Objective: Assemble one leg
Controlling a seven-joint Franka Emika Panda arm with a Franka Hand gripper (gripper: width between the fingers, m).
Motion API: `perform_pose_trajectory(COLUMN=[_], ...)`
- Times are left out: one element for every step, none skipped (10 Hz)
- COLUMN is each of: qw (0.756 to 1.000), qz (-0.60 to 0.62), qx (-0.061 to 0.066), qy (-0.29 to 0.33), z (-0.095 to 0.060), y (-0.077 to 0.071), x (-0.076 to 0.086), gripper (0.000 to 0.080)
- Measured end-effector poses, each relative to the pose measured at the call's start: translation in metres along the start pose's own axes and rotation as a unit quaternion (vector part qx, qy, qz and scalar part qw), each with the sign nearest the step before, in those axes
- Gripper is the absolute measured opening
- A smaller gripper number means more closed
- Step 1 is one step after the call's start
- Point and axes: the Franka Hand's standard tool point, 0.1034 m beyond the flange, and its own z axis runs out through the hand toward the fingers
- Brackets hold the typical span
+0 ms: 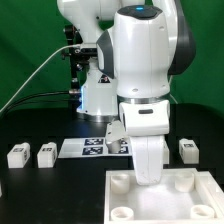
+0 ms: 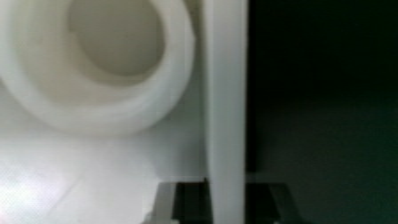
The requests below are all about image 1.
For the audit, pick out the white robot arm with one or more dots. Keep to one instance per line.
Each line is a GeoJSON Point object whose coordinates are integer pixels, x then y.
{"type": "Point", "coordinates": [131, 49]}

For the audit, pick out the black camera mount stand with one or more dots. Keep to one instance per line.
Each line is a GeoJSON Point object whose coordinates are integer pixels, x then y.
{"type": "Point", "coordinates": [74, 66]}

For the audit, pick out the white square tabletop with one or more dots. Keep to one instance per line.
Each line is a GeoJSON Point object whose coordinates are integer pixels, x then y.
{"type": "Point", "coordinates": [183, 196]}

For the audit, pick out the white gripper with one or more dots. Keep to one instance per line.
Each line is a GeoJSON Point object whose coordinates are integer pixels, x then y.
{"type": "Point", "coordinates": [145, 127]}

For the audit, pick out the white sheet with AprilTags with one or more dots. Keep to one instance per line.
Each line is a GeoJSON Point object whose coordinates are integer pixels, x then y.
{"type": "Point", "coordinates": [90, 147]}

